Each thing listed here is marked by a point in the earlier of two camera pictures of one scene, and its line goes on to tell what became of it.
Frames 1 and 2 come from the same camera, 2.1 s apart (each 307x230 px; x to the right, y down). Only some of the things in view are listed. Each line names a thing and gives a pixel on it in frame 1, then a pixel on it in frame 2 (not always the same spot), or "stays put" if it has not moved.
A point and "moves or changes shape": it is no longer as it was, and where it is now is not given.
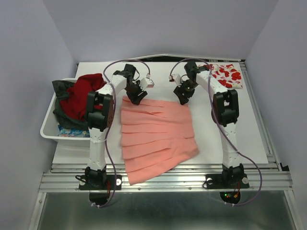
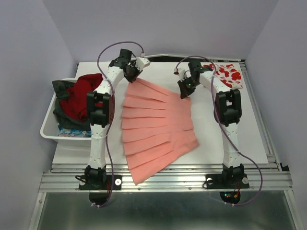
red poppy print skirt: [228, 74] stays put
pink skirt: [155, 136] moves or changes shape
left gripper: [135, 97] to [132, 78]
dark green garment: [64, 119] stays put
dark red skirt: [75, 100] stays put
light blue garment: [73, 132] stays put
